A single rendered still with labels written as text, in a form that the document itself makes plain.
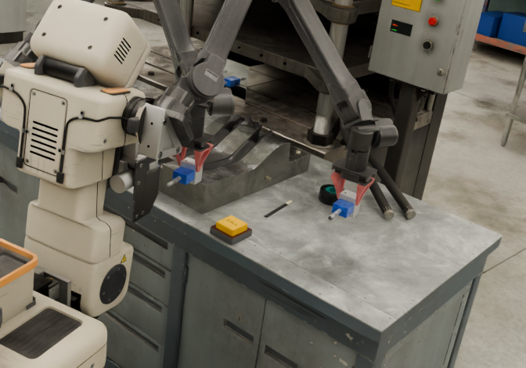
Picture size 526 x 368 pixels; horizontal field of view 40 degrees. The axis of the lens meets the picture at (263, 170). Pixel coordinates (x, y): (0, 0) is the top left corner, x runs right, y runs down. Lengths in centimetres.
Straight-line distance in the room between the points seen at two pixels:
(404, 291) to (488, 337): 145
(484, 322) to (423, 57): 133
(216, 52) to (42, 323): 68
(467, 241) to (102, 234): 103
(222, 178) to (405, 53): 85
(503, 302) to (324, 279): 182
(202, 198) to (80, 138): 54
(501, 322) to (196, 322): 162
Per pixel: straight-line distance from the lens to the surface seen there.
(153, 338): 235
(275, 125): 275
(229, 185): 204
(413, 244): 204
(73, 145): 156
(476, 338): 321
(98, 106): 151
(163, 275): 221
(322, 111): 258
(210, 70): 158
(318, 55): 179
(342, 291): 176
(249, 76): 285
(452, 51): 245
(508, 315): 344
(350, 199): 187
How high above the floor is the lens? 174
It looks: 24 degrees down
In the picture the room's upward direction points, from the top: 8 degrees clockwise
